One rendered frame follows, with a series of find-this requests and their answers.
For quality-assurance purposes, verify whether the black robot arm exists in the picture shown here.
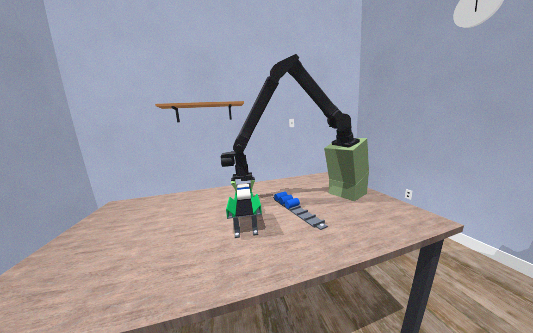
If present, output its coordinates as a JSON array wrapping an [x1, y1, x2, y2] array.
[[221, 54, 360, 170]]

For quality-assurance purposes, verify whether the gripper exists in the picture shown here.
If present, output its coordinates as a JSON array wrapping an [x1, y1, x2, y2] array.
[[231, 164, 255, 193]]

